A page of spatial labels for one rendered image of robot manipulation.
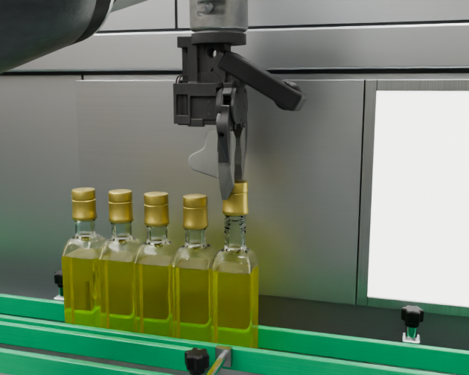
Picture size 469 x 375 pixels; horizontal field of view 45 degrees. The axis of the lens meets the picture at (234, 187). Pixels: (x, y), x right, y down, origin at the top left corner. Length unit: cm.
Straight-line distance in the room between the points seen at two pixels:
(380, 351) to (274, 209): 26
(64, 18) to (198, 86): 43
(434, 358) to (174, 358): 35
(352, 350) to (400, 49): 43
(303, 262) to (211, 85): 33
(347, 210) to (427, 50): 25
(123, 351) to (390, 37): 57
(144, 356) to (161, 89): 40
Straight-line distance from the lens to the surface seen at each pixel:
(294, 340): 84
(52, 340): 88
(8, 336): 93
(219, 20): 72
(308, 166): 86
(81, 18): 32
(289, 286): 91
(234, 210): 75
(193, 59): 75
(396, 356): 83
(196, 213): 77
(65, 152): 104
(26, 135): 109
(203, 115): 73
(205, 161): 73
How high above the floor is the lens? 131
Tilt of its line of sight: 10 degrees down
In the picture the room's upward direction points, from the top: straight up
